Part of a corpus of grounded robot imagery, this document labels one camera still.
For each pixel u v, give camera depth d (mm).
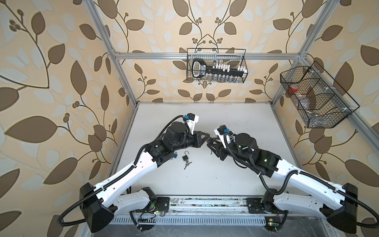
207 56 899
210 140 679
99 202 384
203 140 654
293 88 880
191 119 614
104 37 826
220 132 583
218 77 882
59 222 369
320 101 732
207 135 670
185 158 912
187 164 889
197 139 587
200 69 845
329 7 709
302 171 455
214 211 738
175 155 929
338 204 393
